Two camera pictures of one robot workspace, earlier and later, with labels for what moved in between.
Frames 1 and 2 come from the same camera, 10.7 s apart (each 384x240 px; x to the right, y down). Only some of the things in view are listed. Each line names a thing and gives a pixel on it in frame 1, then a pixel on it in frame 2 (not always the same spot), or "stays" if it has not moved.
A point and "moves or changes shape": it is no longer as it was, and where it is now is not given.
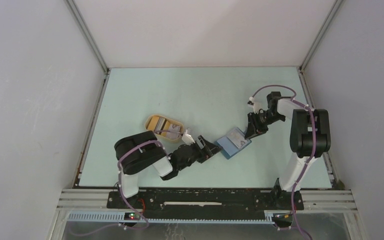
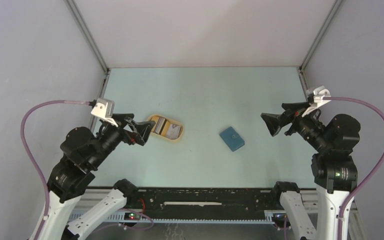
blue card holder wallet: x=232 y=142 moves or changes shape
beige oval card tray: x=164 y=128 stays
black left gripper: x=208 y=149 → x=143 y=129
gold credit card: x=153 y=123 stays
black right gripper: x=254 y=129 → x=274 y=122
